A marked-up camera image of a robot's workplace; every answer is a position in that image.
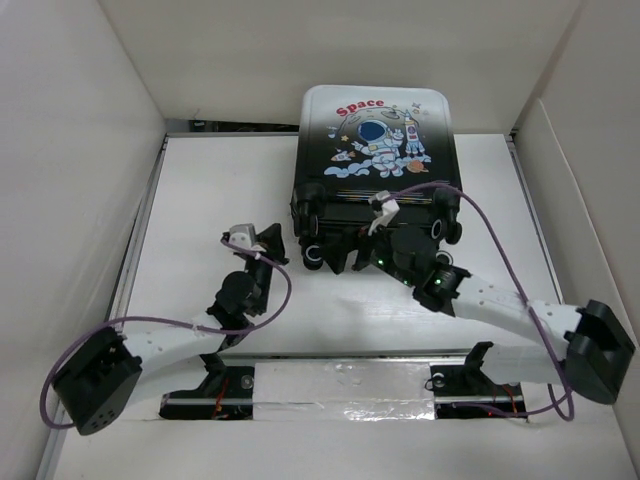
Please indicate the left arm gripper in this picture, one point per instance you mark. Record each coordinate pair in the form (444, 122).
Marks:
(269, 240)

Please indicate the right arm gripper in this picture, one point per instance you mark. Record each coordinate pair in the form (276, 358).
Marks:
(336, 253)

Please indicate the white space print suitcase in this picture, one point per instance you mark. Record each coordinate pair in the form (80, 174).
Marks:
(355, 141)

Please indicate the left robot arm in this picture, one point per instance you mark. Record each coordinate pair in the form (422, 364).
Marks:
(105, 371)

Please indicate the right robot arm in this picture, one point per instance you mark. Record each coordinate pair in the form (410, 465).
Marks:
(585, 348)

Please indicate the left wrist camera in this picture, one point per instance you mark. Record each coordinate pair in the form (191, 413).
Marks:
(242, 236)

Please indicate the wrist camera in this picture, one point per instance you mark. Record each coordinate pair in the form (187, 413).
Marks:
(385, 209)
(242, 236)

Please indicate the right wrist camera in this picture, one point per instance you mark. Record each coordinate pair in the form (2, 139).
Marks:
(385, 209)

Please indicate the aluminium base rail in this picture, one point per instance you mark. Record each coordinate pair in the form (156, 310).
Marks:
(351, 419)

